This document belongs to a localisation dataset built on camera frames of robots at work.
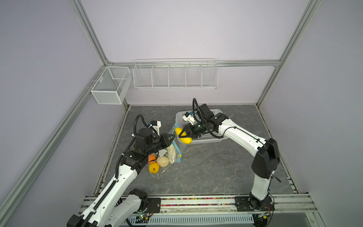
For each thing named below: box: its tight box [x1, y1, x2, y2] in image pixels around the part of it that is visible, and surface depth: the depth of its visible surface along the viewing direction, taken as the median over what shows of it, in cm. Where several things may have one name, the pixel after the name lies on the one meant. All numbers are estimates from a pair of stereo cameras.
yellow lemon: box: [148, 162, 160, 174], surface depth 83 cm
